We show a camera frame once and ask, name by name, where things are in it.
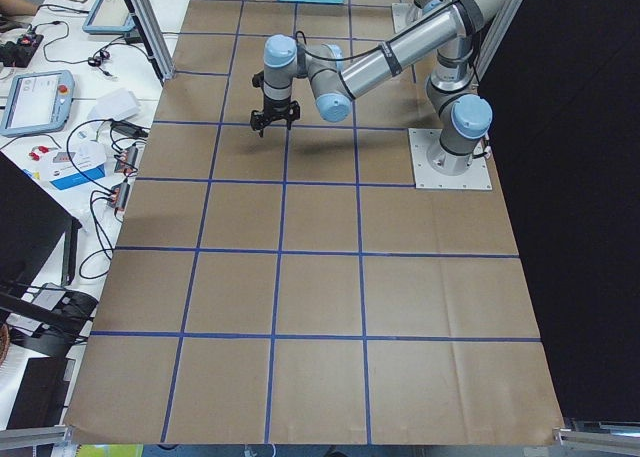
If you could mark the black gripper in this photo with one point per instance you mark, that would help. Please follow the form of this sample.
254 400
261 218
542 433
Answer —
276 105

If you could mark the person forearm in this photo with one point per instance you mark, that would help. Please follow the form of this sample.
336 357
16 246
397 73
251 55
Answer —
14 8

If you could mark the black power adapter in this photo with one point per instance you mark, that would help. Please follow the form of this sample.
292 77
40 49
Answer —
128 129

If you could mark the upper orange usb adapter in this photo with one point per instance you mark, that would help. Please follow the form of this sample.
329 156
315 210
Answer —
126 161

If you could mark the orange usb adapter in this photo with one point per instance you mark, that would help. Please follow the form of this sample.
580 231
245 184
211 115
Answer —
126 161
118 197

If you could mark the white paper box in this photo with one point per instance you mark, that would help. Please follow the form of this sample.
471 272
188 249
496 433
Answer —
118 105

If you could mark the lower orange usb adapter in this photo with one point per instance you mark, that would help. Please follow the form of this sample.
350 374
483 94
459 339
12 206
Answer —
118 197

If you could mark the far blue teach pendant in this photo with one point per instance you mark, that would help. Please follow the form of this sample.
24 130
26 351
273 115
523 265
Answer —
108 17

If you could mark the blue teach pendant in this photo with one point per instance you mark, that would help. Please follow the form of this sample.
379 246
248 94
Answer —
108 17
38 103

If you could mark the blue white cardboard box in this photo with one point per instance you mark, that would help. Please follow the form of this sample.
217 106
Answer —
81 164

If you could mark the red clips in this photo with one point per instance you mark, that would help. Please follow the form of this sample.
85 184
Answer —
38 152

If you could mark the near blue teach pendant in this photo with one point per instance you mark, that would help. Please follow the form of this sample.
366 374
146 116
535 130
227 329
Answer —
38 103

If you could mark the black monitor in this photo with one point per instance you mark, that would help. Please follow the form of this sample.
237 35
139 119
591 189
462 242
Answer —
32 224

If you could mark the grey usb hub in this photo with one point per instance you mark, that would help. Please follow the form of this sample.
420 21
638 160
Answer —
48 298

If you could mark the bottom left aluminium profile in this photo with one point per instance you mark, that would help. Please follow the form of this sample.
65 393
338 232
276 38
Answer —
33 437

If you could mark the aluminium profile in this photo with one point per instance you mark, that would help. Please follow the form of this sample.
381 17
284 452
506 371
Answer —
598 435
33 437

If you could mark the bottom right aluminium profile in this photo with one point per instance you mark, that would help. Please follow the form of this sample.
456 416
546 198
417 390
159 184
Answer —
598 435

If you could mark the aluminium frame post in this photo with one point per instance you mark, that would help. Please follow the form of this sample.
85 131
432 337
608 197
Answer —
149 30

